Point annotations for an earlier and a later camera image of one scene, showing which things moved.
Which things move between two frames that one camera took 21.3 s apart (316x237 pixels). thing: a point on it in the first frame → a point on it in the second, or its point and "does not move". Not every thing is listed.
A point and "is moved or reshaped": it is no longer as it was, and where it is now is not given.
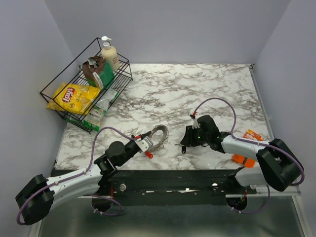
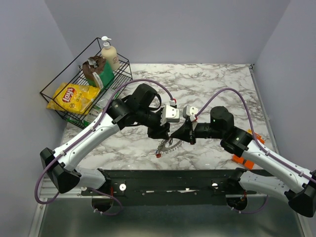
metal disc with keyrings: (165, 137) is moved or reshaped
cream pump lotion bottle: (109, 53) does not move
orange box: (247, 162) does not move
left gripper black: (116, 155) → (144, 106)
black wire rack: (82, 92) does not move
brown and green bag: (98, 72) does not move
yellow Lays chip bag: (74, 98) does not move
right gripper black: (187, 139) → (185, 132)
